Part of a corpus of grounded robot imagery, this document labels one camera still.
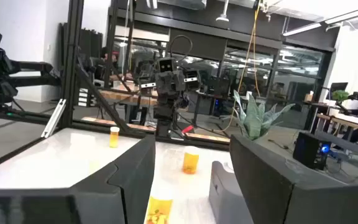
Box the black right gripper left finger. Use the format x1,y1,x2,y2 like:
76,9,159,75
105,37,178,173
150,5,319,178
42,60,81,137
69,134,157,224

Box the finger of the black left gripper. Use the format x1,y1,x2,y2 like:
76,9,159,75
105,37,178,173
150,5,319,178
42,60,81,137
183,69,202,91
140,77,157,96

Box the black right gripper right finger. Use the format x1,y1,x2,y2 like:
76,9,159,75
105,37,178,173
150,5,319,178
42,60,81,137
229,134,354,224

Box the orange pill bottle white cap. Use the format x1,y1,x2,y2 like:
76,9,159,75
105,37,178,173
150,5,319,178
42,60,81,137
181,146,200,175
145,183,174,224

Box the yellow pill bottle white cap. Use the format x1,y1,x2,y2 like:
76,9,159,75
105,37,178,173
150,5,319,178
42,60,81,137
109,126,121,149

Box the grey plastic bin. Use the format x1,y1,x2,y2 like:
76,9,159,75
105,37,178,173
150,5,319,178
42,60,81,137
209,161,255,224

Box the wooden background workbench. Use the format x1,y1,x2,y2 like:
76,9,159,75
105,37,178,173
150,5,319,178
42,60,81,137
99,81,160,106

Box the person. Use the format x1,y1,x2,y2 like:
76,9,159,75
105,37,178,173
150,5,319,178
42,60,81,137
101,47,120,75

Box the black computer tower blue light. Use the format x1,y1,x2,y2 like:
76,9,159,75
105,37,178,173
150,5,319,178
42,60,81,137
292,132,332,171

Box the wooden table board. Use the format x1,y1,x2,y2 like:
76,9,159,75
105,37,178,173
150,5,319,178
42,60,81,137
81,116,231,144

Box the snake plant in white pot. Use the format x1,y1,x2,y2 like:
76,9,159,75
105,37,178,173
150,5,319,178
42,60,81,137
232,89,296,141

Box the white pendant lamp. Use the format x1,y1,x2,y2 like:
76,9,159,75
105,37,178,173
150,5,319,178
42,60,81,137
215,0,230,22

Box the grey metal beam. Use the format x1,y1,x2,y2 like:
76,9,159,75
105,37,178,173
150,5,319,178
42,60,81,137
315,130,358,156

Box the white angled strut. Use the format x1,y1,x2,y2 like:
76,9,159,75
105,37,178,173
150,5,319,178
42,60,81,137
41,98,67,139

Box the wooden background desk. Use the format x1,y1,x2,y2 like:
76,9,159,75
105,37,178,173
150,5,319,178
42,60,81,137
316,107,358,134

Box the ceiling light strip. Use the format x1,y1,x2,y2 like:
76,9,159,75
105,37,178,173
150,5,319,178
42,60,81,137
283,22,323,37
324,2,358,25

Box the small green background plant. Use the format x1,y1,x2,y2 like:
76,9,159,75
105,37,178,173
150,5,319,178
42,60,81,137
333,90,350,103

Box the black background monitor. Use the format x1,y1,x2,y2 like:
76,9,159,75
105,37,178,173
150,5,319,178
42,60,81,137
329,82,349,100

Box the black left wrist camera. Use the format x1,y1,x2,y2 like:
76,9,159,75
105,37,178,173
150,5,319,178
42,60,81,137
157,57,177,74

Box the yellow hanging cord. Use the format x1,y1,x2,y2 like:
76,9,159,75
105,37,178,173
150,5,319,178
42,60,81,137
221,0,262,133

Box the black aluminium table frame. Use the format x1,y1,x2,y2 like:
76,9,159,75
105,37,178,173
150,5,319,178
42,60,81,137
0,0,231,175

